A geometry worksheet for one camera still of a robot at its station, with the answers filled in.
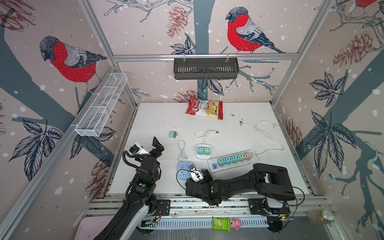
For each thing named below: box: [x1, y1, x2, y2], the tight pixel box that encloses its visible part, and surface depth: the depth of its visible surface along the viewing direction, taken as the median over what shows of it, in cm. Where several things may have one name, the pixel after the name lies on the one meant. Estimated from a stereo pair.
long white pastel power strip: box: [207, 149, 259, 173], surface depth 87 cm
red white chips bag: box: [185, 96, 224, 120], surface depth 116 cm
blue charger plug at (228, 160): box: [225, 156, 233, 165], surface depth 85 cm
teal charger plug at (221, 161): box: [217, 158, 226, 166], surface depth 85 cm
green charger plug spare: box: [168, 131, 179, 139], surface depth 103 cm
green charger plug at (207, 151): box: [204, 147, 211, 156], surface depth 89 cm
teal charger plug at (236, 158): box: [231, 155, 240, 163], surface depth 85 cm
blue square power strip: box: [177, 161, 195, 180], surface depth 84 cm
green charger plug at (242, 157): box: [238, 153, 247, 161], surface depth 86 cm
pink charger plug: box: [246, 152, 253, 159], surface depth 86 cm
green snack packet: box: [212, 217, 231, 233], surface depth 70 cm
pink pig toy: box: [230, 218, 242, 231], surface depth 69 cm
